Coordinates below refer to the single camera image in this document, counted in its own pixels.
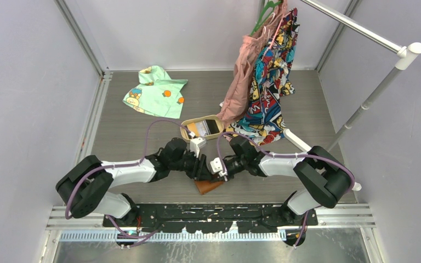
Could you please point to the green cartoon child shirt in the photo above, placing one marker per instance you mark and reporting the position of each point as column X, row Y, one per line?
column 157, row 94

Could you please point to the colourful comic print garment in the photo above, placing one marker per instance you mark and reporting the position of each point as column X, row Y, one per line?
column 263, row 121

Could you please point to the green clothes hanger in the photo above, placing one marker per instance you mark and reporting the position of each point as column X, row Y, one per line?
column 267, row 10

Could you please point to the brown leather card holder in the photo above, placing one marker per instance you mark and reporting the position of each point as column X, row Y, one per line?
column 204, row 187

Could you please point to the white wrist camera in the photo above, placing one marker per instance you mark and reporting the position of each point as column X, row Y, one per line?
column 196, row 144
column 217, row 167

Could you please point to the pink hanging garment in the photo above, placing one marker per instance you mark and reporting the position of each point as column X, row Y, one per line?
column 237, row 97

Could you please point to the white metal clothes rack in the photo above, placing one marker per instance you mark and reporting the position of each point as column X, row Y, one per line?
column 383, row 147

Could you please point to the white VIP card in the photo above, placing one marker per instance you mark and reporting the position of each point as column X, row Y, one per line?
column 203, row 128

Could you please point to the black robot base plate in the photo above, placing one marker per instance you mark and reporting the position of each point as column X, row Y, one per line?
column 209, row 218

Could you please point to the slotted aluminium rail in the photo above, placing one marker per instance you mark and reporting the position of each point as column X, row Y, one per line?
column 114, row 235

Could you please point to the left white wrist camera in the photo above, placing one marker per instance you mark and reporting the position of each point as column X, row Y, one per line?
column 196, row 144

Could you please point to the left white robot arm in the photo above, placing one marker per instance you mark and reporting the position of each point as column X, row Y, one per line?
column 85, row 188

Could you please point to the beige oval card tray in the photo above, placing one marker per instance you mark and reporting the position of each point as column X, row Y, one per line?
column 216, row 127

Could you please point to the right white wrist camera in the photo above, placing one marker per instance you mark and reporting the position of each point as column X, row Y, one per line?
column 217, row 167

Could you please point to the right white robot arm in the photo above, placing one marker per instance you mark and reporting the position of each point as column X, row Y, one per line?
column 325, row 179

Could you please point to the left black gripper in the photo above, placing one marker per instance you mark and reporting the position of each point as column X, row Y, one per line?
column 199, row 171

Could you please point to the gold credit card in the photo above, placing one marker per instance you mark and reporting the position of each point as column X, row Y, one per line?
column 193, row 128

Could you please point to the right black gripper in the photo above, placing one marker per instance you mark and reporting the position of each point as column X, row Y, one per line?
column 228, row 175

